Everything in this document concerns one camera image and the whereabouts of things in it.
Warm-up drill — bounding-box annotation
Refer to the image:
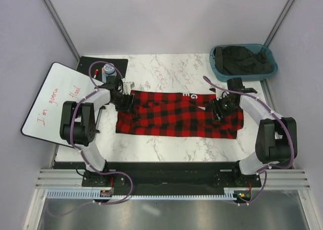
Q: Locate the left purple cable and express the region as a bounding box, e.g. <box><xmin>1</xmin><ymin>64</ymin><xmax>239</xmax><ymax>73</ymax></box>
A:
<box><xmin>46</xmin><ymin>61</ymin><xmax>134</xmax><ymax>217</ymax></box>

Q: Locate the white blue lidded jar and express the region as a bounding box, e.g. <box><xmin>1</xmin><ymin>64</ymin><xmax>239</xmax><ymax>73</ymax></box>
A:
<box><xmin>103</xmin><ymin>63</ymin><xmax>117</xmax><ymax>76</ymax></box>

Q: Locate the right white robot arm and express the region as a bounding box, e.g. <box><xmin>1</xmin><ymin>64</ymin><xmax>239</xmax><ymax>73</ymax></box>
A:
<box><xmin>209</xmin><ymin>77</ymin><xmax>297</xmax><ymax>187</ymax></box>

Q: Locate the purple cable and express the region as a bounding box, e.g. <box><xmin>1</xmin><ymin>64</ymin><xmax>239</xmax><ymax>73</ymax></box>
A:
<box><xmin>46</xmin><ymin>61</ymin><xmax>134</xmax><ymax>217</ymax></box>
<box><xmin>203</xmin><ymin>75</ymin><xmax>296</xmax><ymax>207</ymax></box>

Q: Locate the white dry erase board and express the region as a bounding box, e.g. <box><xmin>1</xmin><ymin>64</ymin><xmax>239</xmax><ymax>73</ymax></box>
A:
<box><xmin>21</xmin><ymin>63</ymin><xmax>94</xmax><ymax>146</ymax></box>

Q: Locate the red black plaid shirt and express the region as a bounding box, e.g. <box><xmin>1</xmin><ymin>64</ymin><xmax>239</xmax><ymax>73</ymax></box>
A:
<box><xmin>116</xmin><ymin>90</ymin><xmax>244</xmax><ymax>139</ymax></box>

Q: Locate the light blue cable duct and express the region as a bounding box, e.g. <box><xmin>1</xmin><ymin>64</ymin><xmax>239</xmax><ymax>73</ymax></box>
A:
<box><xmin>46</xmin><ymin>189</ymin><xmax>238</xmax><ymax>200</ymax></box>

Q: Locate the black clothing in bin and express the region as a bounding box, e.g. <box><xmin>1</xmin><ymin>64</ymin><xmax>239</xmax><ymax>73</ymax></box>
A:
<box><xmin>213</xmin><ymin>45</ymin><xmax>274</xmax><ymax>76</ymax></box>

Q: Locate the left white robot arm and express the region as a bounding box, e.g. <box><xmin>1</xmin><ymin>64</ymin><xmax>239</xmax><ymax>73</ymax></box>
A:
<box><xmin>60</xmin><ymin>77</ymin><xmax>135</xmax><ymax>186</ymax></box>

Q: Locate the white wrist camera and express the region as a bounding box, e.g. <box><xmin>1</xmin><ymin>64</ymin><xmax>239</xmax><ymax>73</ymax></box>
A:
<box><xmin>122</xmin><ymin>82</ymin><xmax>135</xmax><ymax>95</ymax></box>
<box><xmin>209</xmin><ymin>88</ymin><xmax>225</xmax><ymax>98</ymax></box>

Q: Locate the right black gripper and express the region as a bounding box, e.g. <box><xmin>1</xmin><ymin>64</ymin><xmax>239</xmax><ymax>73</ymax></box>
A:
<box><xmin>209</xmin><ymin>94</ymin><xmax>237</xmax><ymax>122</ymax></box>

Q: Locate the teal plastic bin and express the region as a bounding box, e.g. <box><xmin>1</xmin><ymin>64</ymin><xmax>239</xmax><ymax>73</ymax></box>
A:
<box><xmin>209</xmin><ymin>43</ymin><xmax>278</xmax><ymax>82</ymax></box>

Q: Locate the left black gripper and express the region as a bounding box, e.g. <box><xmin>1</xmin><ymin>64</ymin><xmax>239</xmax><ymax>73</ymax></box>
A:
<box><xmin>111</xmin><ymin>92</ymin><xmax>136</xmax><ymax>116</ymax></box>

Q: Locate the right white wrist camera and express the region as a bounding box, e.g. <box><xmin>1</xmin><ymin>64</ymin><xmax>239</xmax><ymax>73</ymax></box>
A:
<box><xmin>209</xmin><ymin>88</ymin><xmax>225</xmax><ymax>98</ymax></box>

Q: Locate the blue orange eraser stick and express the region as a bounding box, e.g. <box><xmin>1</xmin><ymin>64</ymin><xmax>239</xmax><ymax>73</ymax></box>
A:
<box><xmin>101</xmin><ymin>68</ymin><xmax>106</xmax><ymax>83</ymax></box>

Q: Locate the black mat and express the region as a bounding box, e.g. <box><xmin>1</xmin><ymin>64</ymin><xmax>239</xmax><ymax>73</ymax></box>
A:
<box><xmin>76</xmin><ymin>56</ymin><xmax>128</xmax><ymax>82</ymax></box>

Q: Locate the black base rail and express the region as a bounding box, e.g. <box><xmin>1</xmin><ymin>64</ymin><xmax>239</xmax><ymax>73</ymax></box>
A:
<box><xmin>82</xmin><ymin>162</ymin><xmax>261</xmax><ymax>195</ymax></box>

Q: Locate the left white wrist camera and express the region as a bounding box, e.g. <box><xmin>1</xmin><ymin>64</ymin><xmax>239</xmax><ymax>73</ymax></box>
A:
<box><xmin>122</xmin><ymin>82</ymin><xmax>135</xmax><ymax>95</ymax></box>

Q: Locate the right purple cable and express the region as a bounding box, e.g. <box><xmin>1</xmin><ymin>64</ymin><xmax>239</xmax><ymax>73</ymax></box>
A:
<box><xmin>203</xmin><ymin>75</ymin><xmax>296</xmax><ymax>207</ymax></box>

